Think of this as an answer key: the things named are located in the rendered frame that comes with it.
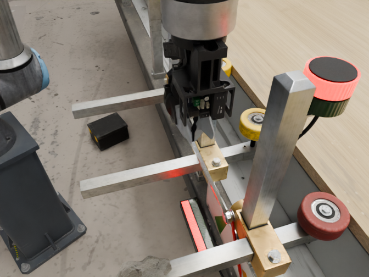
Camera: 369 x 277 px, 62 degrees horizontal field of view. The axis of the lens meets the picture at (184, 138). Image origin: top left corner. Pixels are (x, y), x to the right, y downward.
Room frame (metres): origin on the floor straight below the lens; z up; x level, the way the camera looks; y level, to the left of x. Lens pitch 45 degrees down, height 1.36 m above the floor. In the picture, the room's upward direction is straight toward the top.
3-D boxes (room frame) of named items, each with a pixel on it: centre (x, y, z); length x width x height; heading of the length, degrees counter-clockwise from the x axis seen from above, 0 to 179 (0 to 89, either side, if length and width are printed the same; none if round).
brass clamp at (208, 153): (0.51, -0.06, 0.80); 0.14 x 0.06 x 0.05; 17
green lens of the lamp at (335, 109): (0.31, -0.17, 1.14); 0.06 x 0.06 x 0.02
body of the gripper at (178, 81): (0.36, -0.02, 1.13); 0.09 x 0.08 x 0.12; 17
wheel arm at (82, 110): (0.70, 0.10, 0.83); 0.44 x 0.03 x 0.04; 107
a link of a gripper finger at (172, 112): (0.38, 0.01, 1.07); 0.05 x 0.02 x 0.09; 107
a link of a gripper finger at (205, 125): (0.37, -0.03, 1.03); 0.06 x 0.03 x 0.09; 17
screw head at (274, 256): (0.22, -0.15, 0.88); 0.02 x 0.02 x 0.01
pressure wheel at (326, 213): (0.29, -0.24, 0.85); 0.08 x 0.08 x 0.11
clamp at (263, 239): (0.27, -0.13, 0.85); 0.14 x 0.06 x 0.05; 17
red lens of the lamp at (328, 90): (0.31, -0.17, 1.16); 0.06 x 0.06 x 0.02
